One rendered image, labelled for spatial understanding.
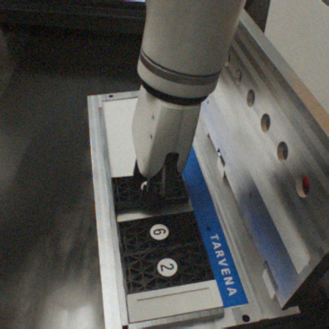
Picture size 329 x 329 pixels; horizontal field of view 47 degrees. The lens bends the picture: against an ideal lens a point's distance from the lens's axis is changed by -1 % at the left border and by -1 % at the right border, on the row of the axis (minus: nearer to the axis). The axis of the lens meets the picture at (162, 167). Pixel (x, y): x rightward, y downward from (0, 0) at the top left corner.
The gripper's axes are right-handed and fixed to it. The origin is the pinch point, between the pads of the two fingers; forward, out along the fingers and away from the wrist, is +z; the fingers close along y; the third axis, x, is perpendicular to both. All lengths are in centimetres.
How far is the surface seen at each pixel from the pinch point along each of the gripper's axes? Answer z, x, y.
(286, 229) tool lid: -7.0, 11.2, 13.3
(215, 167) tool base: 0.4, 10.6, -3.5
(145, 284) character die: 2.0, -2.3, 13.6
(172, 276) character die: 1.3, 0.7, 13.2
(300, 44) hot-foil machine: -12.2, 27.4, -20.7
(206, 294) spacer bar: 0.8, 3.9, 15.9
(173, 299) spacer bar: 1.5, 0.4, 15.8
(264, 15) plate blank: -9.9, 28.8, -38.4
